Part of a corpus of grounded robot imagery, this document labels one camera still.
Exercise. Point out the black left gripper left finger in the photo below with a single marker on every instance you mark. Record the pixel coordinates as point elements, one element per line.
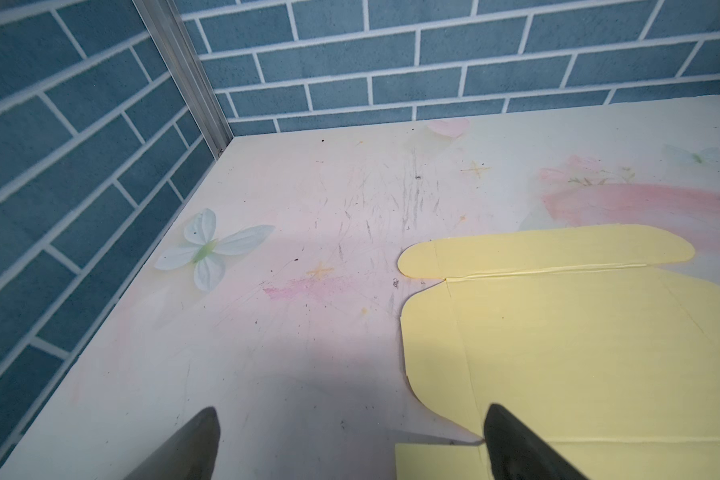
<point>189,454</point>

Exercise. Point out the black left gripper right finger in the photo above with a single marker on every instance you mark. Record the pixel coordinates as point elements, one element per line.
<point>516,452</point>

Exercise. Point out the yellow paper box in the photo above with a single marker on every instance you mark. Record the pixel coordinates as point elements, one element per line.
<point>585,334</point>

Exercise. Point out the aluminium corner post left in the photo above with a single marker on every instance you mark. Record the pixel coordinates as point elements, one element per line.
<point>172,40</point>

